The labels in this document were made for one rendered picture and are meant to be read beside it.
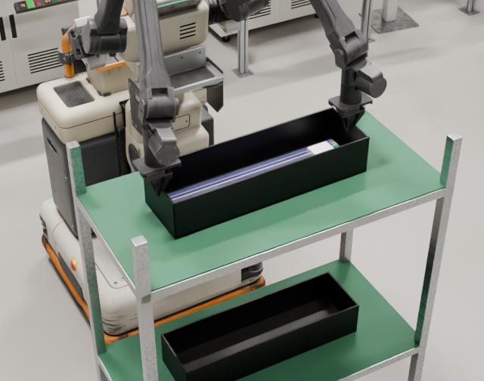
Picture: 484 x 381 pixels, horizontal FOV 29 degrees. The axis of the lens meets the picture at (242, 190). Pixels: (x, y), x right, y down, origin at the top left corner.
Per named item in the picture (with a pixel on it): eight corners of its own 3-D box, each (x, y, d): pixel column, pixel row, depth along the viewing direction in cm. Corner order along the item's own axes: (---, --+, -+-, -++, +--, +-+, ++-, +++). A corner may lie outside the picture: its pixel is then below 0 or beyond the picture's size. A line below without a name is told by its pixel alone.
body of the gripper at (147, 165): (181, 168, 228) (180, 142, 224) (143, 181, 224) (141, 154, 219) (169, 155, 232) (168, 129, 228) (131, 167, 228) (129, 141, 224)
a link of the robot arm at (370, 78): (358, 32, 241) (333, 47, 238) (390, 49, 234) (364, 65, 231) (361, 70, 249) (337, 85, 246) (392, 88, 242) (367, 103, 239)
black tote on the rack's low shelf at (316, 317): (326, 296, 302) (328, 271, 295) (356, 331, 290) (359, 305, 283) (162, 360, 281) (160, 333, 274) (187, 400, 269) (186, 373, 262)
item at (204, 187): (330, 149, 260) (331, 138, 258) (345, 162, 256) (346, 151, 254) (165, 205, 241) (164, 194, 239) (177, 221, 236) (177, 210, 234)
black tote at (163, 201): (330, 140, 266) (333, 106, 259) (366, 171, 254) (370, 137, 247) (144, 202, 244) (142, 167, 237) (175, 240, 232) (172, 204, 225)
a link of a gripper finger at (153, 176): (174, 198, 232) (172, 167, 226) (147, 207, 229) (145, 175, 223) (162, 184, 236) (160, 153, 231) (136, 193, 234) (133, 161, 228)
